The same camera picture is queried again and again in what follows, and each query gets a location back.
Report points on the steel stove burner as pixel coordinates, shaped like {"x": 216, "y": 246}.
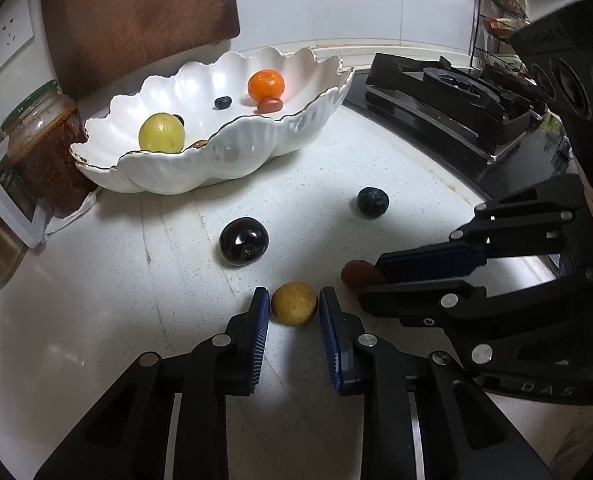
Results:
{"x": 449, "y": 81}

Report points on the orange-red cherry tomato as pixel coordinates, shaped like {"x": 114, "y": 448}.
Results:
{"x": 359, "y": 272}

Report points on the small orange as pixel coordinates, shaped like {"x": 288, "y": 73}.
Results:
{"x": 266, "y": 85}

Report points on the white wall socket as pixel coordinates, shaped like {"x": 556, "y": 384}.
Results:
{"x": 6, "y": 30}

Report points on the glass jar with green lid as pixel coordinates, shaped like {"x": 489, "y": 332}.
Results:
{"x": 51, "y": 160}

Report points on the red seasoning packet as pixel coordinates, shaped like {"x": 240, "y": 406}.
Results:
{"x": 501, "y": 27}

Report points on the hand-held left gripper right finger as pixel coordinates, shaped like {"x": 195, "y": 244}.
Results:
{"x": 330, "y": 340}

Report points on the black gas stove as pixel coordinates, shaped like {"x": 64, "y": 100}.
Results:
{"x": 426, "y": 125}

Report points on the small brown fruit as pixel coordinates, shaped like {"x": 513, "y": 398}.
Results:
{"x": 198, "y": 144}

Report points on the white scalloped bowl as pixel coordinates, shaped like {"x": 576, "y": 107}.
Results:
{"x": 236, "y": 155}

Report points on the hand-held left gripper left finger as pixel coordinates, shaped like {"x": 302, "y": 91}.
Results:
{"x": 259, "y": 340}

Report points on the small dark fruit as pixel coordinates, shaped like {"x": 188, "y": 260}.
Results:
{"x": 179, "y": 119}

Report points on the black pan support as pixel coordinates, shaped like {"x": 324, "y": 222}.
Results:
{"x": 476, "y": 125}
{"x": 516, "y": 92}

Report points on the white plastic rack frame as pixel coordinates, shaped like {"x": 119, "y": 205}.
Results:
{"x": 6, "y": 215}

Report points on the yellow round fruit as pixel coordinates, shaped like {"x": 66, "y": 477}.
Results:
{"x": 294, "y": 303}

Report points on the blueberry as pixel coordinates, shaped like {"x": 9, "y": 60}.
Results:
{"x": 373, "y": 202}
{"x": 222, "y": 102}

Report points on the brown wooden cutting board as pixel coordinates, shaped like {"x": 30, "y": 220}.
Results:
{"x": 136, "y": 15}

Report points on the dark red cherry tomato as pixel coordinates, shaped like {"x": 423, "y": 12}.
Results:
{"x": 270, "y": 105}

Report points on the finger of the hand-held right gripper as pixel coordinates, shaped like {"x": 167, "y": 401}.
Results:
{"x": 426, "y": 262}
{"x": 406, "y": 300}

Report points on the white cloth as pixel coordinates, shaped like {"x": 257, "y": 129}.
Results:
{"x": 71, "y": 212}

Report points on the yellow-green round fruit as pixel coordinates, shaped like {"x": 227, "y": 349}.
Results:
{"x": 161, "y": 132}

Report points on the dark cherry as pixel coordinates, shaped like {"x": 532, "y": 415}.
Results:
{"x": 244, "y": 240}

